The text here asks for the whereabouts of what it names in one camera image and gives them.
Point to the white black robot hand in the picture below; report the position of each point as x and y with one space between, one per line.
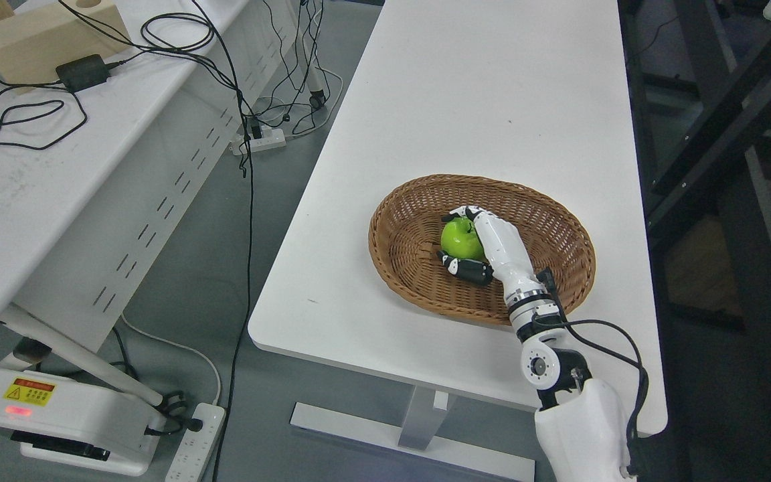
505 253

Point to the green apple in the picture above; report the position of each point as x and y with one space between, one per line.
459 239

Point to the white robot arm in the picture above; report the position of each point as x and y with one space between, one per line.
580 425

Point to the black metal shelf rack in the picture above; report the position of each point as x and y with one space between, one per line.
699 75

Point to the brown wicker basket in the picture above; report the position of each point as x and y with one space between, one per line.
404 235

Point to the white power strip far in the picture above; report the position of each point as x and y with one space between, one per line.
270 139

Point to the white power strip near device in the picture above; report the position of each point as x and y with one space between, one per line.
194 451

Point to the white desk with perforated panel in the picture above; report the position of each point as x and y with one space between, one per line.
93 185

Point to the black power adapter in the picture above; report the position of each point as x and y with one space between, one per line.
83 73

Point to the white box device warning label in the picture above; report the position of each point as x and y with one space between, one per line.
69 422

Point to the wooden block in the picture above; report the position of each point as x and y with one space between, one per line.
34 43

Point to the white pedestal table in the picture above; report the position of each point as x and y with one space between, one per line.
527 92

